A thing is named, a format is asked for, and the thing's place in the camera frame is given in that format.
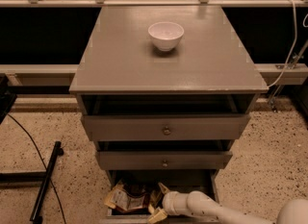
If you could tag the metal railing frame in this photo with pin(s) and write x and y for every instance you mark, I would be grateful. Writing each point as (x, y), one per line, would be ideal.
(48, 2)

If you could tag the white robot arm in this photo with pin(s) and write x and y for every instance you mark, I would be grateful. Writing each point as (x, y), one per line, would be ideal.
(197, 204)

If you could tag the bottom grey drawer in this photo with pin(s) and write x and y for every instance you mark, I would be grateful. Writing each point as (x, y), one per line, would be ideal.
(184, 181)

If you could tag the brown chip bag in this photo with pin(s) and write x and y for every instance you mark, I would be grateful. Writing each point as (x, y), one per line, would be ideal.
(126, 198)

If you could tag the grey wooden drawer cabinet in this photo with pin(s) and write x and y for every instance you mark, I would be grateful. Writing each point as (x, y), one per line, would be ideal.
(123, 73)

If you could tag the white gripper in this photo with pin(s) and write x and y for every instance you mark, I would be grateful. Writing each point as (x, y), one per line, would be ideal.
(169, 203)

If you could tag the white ceramic bowl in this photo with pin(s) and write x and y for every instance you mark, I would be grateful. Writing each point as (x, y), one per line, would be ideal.
(165, 35)

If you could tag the grey drawer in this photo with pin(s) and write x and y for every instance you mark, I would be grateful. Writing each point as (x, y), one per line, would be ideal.
(184, 181)
(159, 160)
(164, 127)

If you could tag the black metal stand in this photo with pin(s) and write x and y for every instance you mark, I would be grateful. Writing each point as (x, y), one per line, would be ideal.
(43, 178)

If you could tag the top grey drawer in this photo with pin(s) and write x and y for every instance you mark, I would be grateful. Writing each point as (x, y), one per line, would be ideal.
(164, 127)

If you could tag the middle grey drawer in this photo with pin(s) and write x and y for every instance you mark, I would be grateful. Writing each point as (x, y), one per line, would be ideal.
(159, 160)

